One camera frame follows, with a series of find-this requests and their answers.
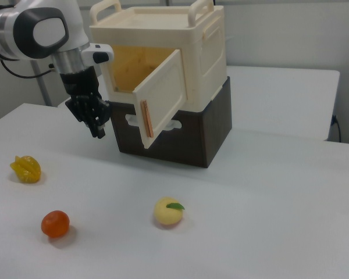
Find cream cabinet door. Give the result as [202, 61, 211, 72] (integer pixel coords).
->
[132, 49, 188, 151]

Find yellow toy peach with leaf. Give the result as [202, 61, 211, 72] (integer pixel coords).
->
[154, 196, 186, 226]

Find grey metal stand post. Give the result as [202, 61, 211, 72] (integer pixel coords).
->
[32, 61, 54, 108]

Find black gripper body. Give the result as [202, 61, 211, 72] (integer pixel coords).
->
[59, 66, 103, 99]

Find dark brown storage box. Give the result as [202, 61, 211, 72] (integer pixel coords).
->
[108, 76, 233, 169]

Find orange toy tangerine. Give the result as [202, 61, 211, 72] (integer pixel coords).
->
[41, 210, 70, 239]

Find black power cable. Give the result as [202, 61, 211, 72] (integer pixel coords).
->
[331, 115, 343, 144]

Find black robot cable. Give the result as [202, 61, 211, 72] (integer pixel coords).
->
[0, 59, 58, 79]

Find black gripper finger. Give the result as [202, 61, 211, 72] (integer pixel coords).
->
[65, 93, 98, 138]
[89, 93, 111, 140]

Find yellow toy star fruit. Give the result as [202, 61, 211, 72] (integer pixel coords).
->
[9, 155, 42, 184]

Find cream plastic cabinet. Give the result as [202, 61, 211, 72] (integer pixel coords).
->
[88, 0, 228, 113]

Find copper door handle strip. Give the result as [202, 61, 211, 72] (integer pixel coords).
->
[140, 99, 155, 138]

